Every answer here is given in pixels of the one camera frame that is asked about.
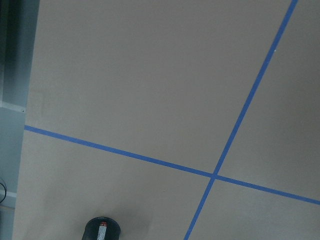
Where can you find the black mesh pen cup left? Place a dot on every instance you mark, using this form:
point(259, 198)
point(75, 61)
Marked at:
point(91, 229)

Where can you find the red and white marker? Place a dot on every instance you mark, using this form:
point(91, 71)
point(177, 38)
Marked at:
point(102, 231)

